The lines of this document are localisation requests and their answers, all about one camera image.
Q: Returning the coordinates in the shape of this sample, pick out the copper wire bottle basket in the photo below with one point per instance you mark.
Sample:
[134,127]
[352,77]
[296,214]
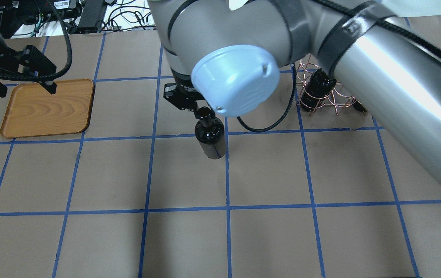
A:
[338,100]

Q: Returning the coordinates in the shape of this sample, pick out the dark wine bottle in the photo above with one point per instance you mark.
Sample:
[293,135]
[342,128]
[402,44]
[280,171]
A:
[316,90]
[210,133]

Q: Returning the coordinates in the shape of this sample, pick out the wooden tray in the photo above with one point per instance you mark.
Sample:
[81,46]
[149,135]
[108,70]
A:
[33,112]

